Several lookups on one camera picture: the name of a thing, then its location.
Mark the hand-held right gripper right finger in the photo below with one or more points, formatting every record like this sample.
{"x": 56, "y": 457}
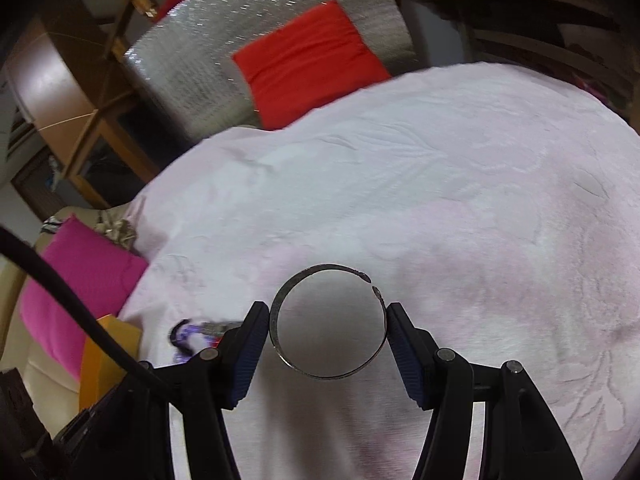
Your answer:
{"x": 406, "y": 360}

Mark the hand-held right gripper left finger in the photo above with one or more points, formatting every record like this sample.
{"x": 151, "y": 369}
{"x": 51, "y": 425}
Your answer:
{"x": 247, "y": 355}

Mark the silver bangle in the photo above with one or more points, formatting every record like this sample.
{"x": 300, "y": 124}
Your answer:
{"x": 272, "y": 327}

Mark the orange cardboard box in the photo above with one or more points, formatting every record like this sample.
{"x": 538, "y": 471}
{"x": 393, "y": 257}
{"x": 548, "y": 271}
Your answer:
{"x": 107, "y": 360}

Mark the pale pink embossed blanket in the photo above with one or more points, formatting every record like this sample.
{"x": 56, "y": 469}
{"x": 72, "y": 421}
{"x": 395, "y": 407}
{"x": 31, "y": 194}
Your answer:
{"x": 400, "y": 185}

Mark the magenta cushion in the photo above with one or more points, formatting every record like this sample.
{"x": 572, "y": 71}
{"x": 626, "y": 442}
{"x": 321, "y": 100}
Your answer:
{"x": 85, "y": 280}

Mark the crumpled silver beige cloth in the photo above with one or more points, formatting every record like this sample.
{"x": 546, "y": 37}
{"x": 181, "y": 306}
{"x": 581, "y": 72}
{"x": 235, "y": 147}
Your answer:
{"x": 117, "y": 230}

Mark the beige leather sofa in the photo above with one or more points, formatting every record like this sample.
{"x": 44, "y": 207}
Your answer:
{"x": 15, "y": 330}

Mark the silver insulation sheet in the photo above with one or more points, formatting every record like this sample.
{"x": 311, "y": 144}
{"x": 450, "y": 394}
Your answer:
{"x": 200, "y": 75}

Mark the red cushion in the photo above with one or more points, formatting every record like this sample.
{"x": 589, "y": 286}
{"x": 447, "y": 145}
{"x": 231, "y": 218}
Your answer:
{"x": 305, "y": 60}

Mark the wooden cabinet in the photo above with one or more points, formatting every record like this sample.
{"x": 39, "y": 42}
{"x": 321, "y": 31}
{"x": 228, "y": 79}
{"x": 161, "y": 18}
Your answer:
{"x": 50, "y": 85}

